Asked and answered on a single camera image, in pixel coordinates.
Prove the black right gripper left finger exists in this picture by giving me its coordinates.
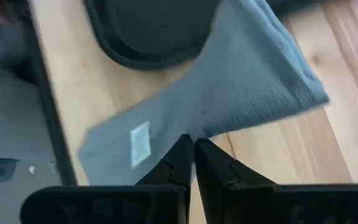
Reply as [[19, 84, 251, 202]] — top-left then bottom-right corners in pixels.
[[134, 133, 195, 224]]

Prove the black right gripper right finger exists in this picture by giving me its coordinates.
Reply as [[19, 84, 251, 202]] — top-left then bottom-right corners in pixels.
[[193, 138, 277, 224]]

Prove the grey cloth napkin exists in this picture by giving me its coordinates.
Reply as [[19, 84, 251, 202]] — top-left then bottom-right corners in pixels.
[[77, 0, 331, 187]]

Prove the black plastic serving tray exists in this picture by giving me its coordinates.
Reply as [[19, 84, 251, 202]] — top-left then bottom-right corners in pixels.
[[83, 0, 323, 71]]

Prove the black aluminium table frame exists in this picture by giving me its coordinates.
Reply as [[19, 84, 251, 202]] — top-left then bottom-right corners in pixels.
[[26, 0, 78, 187]]

